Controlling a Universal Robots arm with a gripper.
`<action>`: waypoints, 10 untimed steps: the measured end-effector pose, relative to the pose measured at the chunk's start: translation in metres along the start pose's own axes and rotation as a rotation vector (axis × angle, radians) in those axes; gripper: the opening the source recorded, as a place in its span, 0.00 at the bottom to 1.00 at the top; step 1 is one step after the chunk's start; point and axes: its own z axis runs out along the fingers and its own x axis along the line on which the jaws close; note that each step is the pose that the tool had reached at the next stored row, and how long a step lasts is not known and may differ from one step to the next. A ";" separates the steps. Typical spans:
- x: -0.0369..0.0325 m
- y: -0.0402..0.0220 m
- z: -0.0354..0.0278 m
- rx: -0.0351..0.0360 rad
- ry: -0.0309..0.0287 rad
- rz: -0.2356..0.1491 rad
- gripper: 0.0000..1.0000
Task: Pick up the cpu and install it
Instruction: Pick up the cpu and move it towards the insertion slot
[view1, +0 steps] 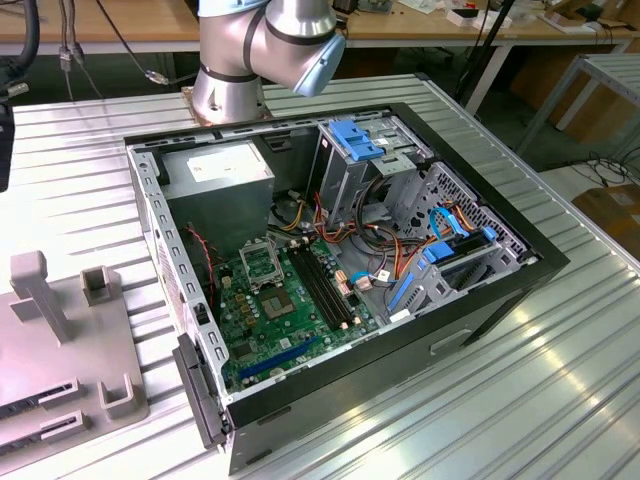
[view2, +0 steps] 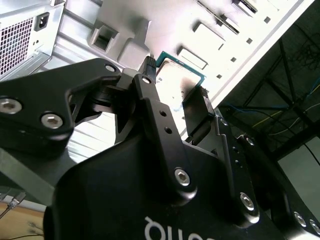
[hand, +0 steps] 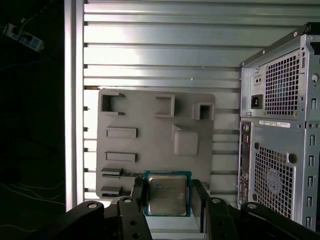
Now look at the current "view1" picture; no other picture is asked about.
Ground grey metal disk bay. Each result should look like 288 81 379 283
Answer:
379 160 542 326

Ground coloured power wire bundle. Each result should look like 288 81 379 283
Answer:
312 189 436 281

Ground metal socket cover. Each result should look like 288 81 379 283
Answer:
238 238 282 292

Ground yellow black power wires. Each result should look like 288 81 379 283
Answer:
279 198 307 232

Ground red black twisted wire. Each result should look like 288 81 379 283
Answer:
183 225 222 307

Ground blue expansion slot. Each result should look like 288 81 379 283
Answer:
237 334 322 381

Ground orange disk power wire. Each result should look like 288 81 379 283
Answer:
447 199 485 236

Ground black open PC case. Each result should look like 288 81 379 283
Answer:
122 101 572 476

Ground light blue wire white plug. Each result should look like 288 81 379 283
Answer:
346 269 382 294

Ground brown cardboard box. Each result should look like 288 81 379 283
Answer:
572 183 640 251

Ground thin cable with connector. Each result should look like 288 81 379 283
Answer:
57 0 199 101

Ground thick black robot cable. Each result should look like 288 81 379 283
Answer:
0 0 42 104

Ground blue plastic drive latch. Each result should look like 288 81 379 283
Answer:
329 118 387 162

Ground grey metal frame table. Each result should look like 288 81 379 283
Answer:
517 52 640 161

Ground grey parts rack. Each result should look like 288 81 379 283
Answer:
0 249 152 474

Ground green motherboard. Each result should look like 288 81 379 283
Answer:
212 238 382 395

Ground grey metal drive cage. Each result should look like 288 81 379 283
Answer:
305 113 432 227

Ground black RAM slot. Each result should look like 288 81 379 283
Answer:
300 244 352 326
306 243 359 324
287 248 339 331
293 246 345 329

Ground blue plastic bay lever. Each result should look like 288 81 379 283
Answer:
385 273 417 315

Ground blue disk data wire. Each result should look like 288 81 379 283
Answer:
427 205 472 242

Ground grey power supply unit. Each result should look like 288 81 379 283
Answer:
158 141 278 261

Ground white flat box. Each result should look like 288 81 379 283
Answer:
446 5 512 29

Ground hard disk in blue carrier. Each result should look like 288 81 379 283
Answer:
422 225 497 266

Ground CPU socket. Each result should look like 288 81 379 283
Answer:
255 283 296 322

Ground black tripod leg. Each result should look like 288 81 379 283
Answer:
454 0 516 109

